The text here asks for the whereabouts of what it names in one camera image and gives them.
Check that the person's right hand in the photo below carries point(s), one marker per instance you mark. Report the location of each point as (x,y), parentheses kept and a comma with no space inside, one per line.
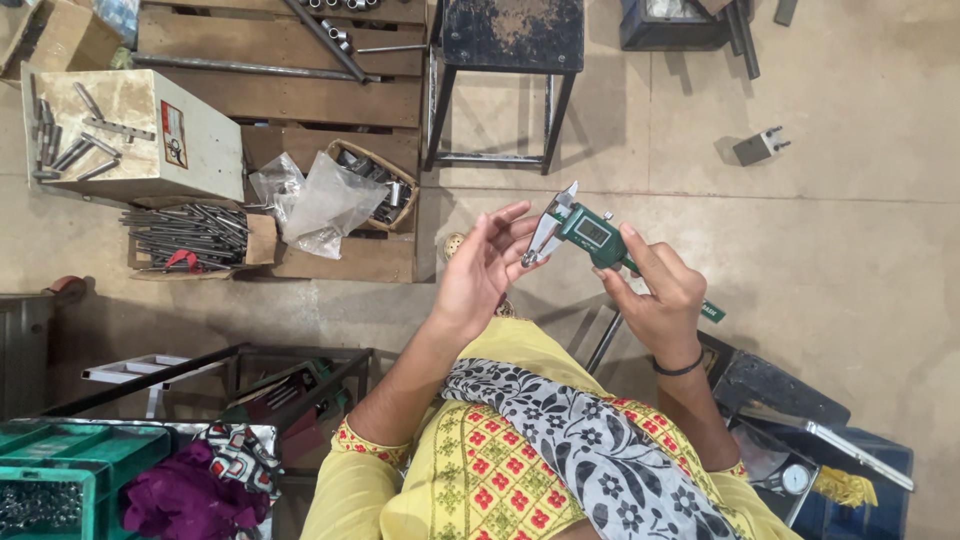
(667,307)

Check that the person's left hand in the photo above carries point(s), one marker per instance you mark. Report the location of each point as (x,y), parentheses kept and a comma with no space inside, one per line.
(472,289)

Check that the small metal cylinder part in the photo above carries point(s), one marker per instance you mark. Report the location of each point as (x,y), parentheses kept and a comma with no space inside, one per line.
(529,259)

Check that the green digital caliper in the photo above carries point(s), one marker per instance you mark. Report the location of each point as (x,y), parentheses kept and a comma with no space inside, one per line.
(592,232)

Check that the round floor drain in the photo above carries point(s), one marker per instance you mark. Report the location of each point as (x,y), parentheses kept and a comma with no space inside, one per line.
(454,245)

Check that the black wrist band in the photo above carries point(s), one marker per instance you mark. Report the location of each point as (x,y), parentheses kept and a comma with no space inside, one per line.
(679,370)

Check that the wicker basket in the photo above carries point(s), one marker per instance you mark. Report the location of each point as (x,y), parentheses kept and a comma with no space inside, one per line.
(409,195)

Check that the heap of metal parts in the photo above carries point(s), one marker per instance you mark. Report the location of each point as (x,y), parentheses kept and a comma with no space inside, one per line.
(394,199)

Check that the black metal plate stool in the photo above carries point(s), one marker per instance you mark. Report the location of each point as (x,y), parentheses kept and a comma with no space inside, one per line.
(772,390)

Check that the black white floral scarf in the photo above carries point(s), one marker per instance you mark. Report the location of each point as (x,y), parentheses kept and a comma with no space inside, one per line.
(592,442)

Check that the large clear plastic bag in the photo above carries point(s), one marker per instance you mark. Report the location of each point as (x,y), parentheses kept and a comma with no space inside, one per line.
(330,202)

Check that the metal block with pins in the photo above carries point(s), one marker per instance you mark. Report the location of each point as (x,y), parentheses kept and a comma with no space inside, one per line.
(754,148)

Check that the person's yellow embroidered dress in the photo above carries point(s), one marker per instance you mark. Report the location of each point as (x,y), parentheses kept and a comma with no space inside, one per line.
(487,480)

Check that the round dial gauge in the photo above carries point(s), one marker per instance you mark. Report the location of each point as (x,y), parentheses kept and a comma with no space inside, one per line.
(796,479)

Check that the open cardboard box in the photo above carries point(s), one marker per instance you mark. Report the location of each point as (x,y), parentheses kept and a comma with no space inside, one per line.
(261,240)

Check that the small clear plastic bag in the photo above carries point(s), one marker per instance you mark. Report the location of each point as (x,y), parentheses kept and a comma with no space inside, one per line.
(276,180)

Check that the yellow cloth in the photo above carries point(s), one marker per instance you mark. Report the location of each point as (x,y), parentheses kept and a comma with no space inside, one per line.
(844,486)

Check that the thin metal rod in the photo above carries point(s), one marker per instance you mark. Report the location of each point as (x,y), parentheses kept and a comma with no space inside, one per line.
(390,49)

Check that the wooden pallet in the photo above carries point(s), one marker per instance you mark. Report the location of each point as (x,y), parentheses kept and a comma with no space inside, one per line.
(300,101)

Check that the black metal bars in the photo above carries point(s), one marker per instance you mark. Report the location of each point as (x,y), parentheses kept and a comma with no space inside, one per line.
(745,41)

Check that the black plastic bin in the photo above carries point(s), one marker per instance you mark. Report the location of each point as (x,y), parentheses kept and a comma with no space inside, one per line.
(660,30)

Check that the patterned red white cloth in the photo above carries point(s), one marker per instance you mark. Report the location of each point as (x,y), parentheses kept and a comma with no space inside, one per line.
(240,454)

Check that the heap of long metal rods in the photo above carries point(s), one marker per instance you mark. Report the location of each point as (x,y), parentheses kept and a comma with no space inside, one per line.
(191,236)

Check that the blue tool box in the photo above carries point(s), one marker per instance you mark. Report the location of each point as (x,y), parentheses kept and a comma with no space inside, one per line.
(862,517)

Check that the dark metal bar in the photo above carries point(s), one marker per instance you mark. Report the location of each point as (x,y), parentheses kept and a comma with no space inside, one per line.
(326,37)

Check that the group of small metal cylinders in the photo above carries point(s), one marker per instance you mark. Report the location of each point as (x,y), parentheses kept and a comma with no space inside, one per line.
(337,30)

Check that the red plastic piece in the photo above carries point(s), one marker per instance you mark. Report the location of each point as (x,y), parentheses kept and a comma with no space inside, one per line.
(180,260)

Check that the cream metal box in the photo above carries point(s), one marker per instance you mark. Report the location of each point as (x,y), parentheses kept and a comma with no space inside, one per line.
(187,142)

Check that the long grey metal bar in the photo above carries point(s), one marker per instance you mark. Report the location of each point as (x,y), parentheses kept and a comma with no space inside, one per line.
(240,66)

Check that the purple cloth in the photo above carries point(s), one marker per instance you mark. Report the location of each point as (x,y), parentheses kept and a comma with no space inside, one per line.
(187,499)

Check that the flat perforated metal bar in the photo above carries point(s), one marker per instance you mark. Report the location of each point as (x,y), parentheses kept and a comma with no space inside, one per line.
(120,129)

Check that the green plastic crates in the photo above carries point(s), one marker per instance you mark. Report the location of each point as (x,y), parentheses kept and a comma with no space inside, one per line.
(82,450)

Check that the pile of short metal rods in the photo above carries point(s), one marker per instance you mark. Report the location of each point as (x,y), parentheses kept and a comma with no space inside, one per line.
(71,154)

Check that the grey metal cabinet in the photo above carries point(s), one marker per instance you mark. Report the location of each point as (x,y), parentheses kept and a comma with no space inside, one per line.
(26,352)

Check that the brown cardboard carton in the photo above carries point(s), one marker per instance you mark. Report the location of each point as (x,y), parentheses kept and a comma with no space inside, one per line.
(67,37)

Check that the black metal frame table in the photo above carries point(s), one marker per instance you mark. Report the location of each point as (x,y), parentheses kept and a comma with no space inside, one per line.
(187,364)

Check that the white metal frame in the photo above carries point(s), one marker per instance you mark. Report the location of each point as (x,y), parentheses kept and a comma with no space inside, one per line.
(127,369)

